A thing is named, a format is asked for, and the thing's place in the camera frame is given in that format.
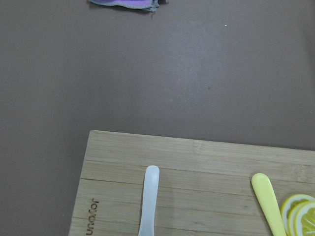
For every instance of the grey and purple cloths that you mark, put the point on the grey and purple cloths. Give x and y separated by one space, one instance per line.
146 5

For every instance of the lower lemon slice stack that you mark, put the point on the lower lemon slice stack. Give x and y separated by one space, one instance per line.
298 215

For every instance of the yellow plastic knife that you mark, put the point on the yellow plastic knife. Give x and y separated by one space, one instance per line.
266 197

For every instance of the bamboo cutting board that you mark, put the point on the bamboo cutting board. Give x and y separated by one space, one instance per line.
204 187

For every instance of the white ceramic spoon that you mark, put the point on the white ceramic spoon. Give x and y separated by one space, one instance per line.
149 200

